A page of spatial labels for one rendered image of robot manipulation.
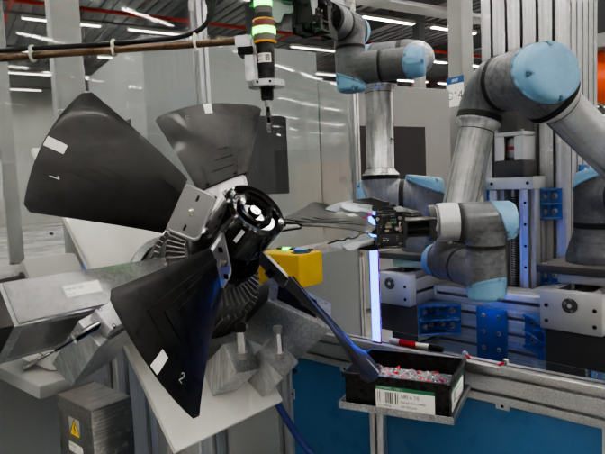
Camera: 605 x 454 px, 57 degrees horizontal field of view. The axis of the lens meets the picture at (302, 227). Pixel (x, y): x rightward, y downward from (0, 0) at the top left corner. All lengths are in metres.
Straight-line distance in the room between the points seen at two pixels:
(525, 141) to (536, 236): 0.26
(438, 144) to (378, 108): 4.02
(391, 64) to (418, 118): 4.20
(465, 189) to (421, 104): 4.42
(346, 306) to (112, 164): 1.69
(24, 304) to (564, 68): 1.01
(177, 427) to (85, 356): 0.21
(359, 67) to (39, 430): 1.24
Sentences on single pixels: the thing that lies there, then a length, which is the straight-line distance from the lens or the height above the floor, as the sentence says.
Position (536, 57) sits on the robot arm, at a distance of 1.15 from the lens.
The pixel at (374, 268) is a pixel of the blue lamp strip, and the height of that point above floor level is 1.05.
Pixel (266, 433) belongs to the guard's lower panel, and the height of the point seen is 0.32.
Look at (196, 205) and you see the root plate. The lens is 1.00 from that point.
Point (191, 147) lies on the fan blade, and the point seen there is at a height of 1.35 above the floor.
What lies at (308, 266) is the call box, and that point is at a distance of 1.51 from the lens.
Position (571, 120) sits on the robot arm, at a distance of 1.24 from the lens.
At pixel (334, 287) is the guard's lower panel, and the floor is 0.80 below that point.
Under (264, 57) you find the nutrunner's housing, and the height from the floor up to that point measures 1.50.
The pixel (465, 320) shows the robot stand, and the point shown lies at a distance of 1.66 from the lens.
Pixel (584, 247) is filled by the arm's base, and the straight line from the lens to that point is 1.50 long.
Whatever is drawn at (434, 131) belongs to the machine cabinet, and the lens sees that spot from 5.72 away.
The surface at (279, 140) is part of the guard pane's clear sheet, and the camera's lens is 2.17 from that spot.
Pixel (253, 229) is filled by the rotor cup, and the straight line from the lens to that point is 0.95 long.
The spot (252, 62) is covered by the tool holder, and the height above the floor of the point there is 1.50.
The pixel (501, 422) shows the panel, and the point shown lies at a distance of 1.34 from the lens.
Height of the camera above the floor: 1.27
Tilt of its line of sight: 5 degrees down
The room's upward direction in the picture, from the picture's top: 3 degrees counter-clockwise
